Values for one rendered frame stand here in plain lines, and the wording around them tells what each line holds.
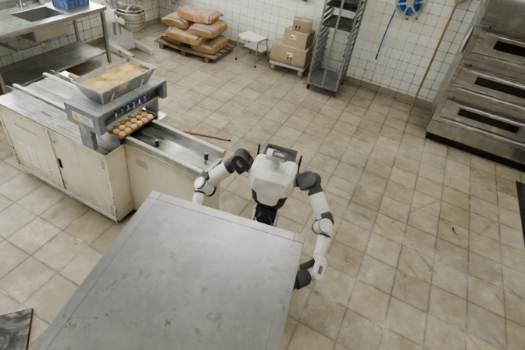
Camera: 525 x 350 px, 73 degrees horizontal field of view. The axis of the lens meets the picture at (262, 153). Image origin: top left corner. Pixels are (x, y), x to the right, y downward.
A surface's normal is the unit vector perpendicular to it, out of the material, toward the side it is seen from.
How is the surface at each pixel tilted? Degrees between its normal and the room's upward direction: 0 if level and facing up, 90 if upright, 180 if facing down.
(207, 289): 0
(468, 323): 0
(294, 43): 94
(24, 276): 0
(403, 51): 90
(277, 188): 91
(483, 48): 90
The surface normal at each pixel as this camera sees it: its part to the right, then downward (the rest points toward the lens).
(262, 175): -0.11, -0.14
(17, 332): 0.12, -0.78
